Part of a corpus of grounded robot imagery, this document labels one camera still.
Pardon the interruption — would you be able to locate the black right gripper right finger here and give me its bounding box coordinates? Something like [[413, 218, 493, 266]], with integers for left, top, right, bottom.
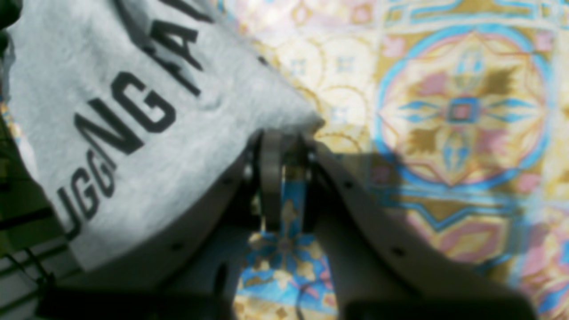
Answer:
[[297, 134, 538, 320]]

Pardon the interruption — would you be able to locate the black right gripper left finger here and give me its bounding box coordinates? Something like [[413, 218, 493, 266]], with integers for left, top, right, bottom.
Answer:
[[37, 130, 285, 320]]

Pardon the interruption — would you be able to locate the grey T-shirt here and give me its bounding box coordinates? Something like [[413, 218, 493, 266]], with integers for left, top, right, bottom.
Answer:
[[3, 0, 322, 271]]

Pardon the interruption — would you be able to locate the patterned tablecloth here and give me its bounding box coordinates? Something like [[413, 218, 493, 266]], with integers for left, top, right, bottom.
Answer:
[[207, 0, 568, 320]]

